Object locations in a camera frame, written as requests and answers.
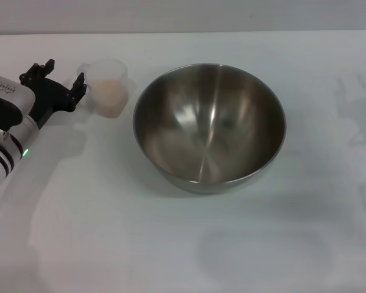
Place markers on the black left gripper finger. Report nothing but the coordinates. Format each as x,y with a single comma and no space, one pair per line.
78,88
36,73

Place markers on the clear plastic measuring cup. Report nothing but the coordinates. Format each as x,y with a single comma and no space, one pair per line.
109,68

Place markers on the stainless steel bowl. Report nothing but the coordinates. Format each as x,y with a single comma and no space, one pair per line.
210,128

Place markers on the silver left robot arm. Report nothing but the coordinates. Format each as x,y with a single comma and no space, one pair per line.
3,128

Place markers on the white rice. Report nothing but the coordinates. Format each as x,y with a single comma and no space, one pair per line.
111,96

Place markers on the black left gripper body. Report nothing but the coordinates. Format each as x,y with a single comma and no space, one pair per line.
50,97

